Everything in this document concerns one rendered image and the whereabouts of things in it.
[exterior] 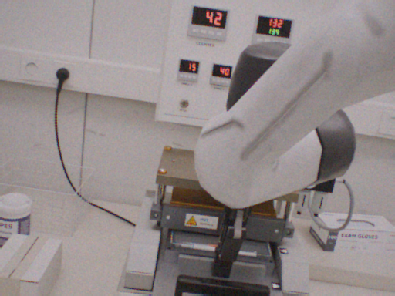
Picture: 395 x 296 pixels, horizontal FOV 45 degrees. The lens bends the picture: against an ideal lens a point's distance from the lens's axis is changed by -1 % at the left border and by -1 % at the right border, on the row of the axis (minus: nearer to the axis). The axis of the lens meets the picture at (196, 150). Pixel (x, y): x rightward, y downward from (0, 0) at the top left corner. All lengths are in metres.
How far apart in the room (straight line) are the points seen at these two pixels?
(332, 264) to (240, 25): 0.70
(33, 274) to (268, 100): 0.77
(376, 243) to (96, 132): 0.93
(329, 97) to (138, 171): 1.25
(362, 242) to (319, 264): 0.18
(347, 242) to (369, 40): 1.13
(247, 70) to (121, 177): 1.10
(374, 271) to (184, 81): 0.74
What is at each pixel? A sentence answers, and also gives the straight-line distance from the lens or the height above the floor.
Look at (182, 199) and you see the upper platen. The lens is 0.92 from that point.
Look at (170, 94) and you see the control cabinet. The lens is 1.06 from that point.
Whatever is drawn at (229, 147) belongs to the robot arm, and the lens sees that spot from 0.45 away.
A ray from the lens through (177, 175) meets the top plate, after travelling 0.89.
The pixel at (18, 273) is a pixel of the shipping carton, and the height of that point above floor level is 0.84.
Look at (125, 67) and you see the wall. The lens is 1.46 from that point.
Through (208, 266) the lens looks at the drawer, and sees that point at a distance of 0.83.
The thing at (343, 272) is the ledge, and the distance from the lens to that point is 1.38.
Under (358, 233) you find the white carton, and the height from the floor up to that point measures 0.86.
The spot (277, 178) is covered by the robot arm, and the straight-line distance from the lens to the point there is 0.48.
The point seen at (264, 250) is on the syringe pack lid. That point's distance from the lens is 0.91.
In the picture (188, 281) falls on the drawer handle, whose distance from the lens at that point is 0.77.
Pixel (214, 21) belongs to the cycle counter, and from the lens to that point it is 1.04.
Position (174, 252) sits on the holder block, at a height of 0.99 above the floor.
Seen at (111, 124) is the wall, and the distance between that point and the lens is 1.56.
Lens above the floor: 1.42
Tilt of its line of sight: 17 degrees down
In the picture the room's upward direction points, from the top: 8 degrees clockwise
